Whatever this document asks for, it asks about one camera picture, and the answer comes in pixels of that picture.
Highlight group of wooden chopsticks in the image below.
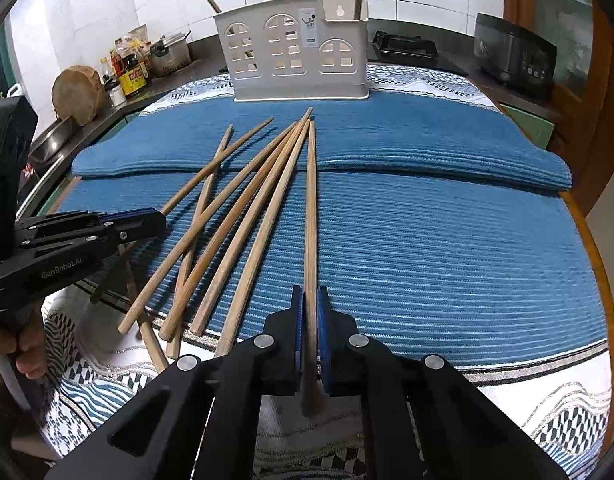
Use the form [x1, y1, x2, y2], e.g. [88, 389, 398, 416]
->
[89, 106, 315, 373]

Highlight black rice cooker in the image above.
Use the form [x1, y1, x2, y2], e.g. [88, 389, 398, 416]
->
[473, 12, 558, 101]

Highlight black gas stove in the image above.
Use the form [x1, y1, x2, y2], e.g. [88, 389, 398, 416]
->
[367, 30, 470, 77]

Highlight white plastic utensil holder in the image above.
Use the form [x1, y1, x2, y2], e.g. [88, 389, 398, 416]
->
[214, 0, 370, 102]

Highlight round wooden cutting board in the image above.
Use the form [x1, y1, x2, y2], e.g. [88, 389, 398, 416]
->
[52, 65, 106, 127]

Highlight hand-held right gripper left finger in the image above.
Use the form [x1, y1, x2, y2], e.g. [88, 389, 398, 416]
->
[44, 285, 308, 480]

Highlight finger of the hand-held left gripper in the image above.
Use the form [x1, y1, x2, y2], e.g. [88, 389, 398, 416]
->
[17, 211, 167, 262]
[14, 207, 159, 235]

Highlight yellow label sauce bottle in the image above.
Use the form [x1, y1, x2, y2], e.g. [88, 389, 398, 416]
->
[118, 42, 150, 99]

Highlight metal pot with lid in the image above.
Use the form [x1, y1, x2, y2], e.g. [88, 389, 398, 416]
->
[149, 32, 192, 79]

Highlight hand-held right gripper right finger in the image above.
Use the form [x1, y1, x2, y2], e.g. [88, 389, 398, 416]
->
[314, 286, 568, 480]

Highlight light grey cable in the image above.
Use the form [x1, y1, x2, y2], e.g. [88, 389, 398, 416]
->
[0, 350, 35, 413]

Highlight metal basin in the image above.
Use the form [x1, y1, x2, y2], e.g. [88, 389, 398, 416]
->
[29, 116, 80, 164]

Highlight person's left hand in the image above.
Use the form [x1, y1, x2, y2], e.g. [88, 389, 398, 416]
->
[0, 309, 48, 382]

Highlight blue ribbed mat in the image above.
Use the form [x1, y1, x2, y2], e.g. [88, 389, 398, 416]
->
[47, 175, 614, 366]

